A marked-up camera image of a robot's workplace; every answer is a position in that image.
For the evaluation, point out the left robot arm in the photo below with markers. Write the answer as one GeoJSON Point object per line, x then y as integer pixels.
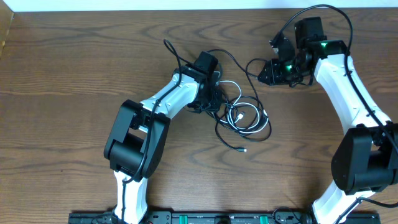
{"type": "Point", "coordinates": [136, 142]}

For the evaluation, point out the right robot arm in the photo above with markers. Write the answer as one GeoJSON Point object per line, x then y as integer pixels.
{"type": "Point", "coordinates": [365, 162]}

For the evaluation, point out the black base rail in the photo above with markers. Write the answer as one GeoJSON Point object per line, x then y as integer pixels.
{"type": "Point", "coordinates": [164, 217]}

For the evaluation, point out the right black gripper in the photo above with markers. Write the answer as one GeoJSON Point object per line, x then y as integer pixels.
{"type": "Point", "coordinates": [273, 78]}

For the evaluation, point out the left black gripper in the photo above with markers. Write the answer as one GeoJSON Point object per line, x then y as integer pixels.
{"type": "Point", "coordinates": [218, 101]}

